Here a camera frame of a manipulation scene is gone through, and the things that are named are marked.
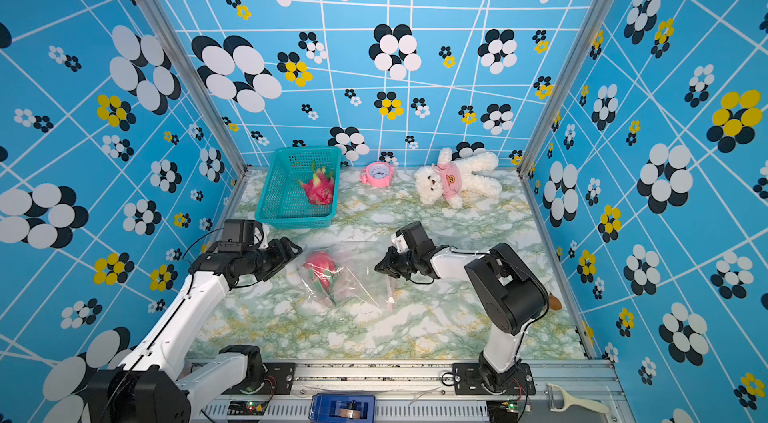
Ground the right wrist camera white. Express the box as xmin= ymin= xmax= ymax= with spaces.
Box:
xmin=391 ymin=231 xmax=409 ymax=253

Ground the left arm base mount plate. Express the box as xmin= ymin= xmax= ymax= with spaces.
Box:
xmin=224 ymin=362 xmax=296 ymax=396

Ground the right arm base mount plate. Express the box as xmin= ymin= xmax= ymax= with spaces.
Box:
xmin=451 ymin=363 xmax=537 ymax=397

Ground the aluminium front rail frame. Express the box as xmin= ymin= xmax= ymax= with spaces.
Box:
xmin=189 ymin=360 xmax=635 ymax=422

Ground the clear zip-top plastic bag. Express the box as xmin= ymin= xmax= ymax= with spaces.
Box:
xmin=294 ymin=241 xmax=395 ymax=311

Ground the pink dragon fruit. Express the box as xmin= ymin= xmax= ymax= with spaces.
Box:
xmin=299 ymin=162 xmax=336 ymax=206
xmin=302 ymin=251 xmax=339 ymax=307

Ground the white plastic peeler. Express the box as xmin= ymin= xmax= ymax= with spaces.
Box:
xmin=546 ymin=383 xmax=611 ymax=415

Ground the pink alarm clock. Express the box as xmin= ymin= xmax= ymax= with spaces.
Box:
xmin=360 ymin=161 xmax=395 ymax=188

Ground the white teddy bear pink shirt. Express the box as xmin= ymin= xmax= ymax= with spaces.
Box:
xmin=414 ymin=148 xmax=502 ymax=209

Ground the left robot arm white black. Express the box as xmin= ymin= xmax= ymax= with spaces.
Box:
xmin=85 ymin=219 xmax=303 ymax=422

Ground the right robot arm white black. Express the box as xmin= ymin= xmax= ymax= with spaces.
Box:
xmin=375 ymin=221 xmax=550 ymax=395

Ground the blue tape dispenser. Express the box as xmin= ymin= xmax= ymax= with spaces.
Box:
xmin=308 ymin=394 xmax=376 ymax=423

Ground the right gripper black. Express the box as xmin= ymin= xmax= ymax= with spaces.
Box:
xmin=374 ymin=247 xmax=420 ymax=280

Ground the teal plastic basket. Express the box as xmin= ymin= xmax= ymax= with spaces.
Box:
xmin=255 ymin=146 xmax=342 ymax=229

